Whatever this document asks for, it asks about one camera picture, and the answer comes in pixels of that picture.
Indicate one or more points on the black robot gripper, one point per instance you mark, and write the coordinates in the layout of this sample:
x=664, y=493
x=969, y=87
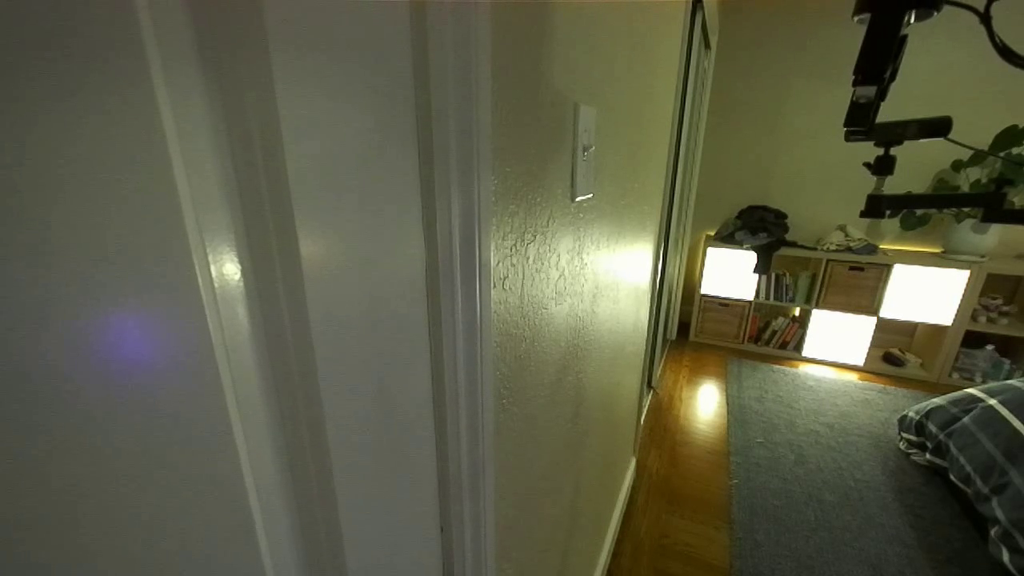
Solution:
x=881, y=44

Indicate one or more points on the black horizontal mounting bar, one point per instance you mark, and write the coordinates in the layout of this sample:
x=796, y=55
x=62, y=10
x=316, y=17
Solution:
x=928, y=206

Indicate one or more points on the green leafy houseplant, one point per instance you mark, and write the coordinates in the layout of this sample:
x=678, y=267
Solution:
x=987, y=166

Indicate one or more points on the black bag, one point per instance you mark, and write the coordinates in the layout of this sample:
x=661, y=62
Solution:
x=755, y=227

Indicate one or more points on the wooden cube shelf unit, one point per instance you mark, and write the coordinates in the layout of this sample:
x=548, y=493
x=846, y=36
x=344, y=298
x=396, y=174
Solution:
x=796, y=260

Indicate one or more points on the brown fabric storage bin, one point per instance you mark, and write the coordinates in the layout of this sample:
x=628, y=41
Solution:
x=721, y=320
x=852, y=291

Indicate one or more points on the white fabric storage bin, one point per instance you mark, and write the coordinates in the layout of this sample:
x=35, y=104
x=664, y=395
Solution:
x=922, y=294
x=732, y=272
x=838, y=336

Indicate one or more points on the closet sliding door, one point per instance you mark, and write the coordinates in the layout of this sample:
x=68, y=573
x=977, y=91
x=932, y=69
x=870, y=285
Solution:
x=676, y=214

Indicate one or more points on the row of books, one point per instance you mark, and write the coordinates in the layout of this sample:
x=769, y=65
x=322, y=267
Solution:
x=779, y=331

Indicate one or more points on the plaid grey pillow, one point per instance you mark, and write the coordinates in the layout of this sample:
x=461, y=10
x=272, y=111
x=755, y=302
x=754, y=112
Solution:
x=977, y=442

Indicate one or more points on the grey rug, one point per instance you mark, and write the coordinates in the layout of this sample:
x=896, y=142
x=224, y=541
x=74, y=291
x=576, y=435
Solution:
x=820, y=483

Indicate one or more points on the white baseboard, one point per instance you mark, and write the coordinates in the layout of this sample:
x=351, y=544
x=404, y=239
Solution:
x=614, y=515

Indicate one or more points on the white door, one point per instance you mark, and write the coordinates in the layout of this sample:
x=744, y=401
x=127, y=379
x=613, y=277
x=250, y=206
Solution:
x=97, y=320

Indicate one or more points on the black stereo camera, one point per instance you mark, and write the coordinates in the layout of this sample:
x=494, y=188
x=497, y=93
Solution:
x=913, y=129

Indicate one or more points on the black camera ball mount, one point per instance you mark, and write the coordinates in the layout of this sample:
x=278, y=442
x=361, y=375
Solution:
x=881, y=166

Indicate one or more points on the white light switch plate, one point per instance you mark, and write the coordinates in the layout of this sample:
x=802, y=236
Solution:
x=585, y=161

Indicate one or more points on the white door frame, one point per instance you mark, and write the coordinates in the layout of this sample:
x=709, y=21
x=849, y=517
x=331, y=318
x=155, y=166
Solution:
x=362, y=320

